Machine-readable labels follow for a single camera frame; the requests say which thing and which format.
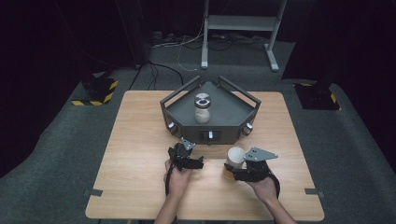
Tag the person's left hand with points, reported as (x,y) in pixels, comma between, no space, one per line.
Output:
(179,182)

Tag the white cup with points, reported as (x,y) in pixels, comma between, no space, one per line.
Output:
(235,157)

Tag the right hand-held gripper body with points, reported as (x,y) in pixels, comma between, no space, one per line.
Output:
(257,168)

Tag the black yellow striped base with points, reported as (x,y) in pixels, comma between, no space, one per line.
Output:
(96,90)
(317,96)

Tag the glass jar with silver lid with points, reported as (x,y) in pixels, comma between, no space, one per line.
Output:
(202,112)

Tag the grey tape strip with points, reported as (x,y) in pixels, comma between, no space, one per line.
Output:
(93,192)
(314,192)

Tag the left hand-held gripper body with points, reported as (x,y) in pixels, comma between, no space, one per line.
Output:
(180,154)

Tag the dark grey tray with knobs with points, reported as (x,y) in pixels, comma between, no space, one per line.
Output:
(227,109)

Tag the white metal stand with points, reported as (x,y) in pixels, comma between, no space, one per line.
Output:
(239,23)

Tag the round wooden coaster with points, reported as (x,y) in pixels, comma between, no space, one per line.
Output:
(228,175)

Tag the person's right hand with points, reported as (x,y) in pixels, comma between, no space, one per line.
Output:
(264,189)

